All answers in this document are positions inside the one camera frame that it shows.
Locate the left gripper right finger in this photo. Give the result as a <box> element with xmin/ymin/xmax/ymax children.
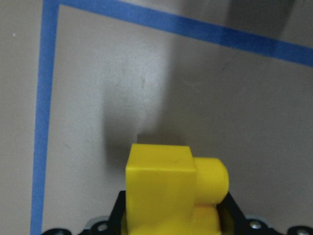
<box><xmin>217</xmin><ymin>192</ymin><xmax>270</xmax><ymax>235</ymax></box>

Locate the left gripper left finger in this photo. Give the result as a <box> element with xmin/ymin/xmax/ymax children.
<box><xmin>83</xmin><ymin>191</ymin><xmax>126</xmax><ymax>235</ymax></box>

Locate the yellow toy block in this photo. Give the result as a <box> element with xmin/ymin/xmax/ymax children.
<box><xmin>121</xmin><ymin>144</ymin><xmax>229</xmax><ymax>235</ymax></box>

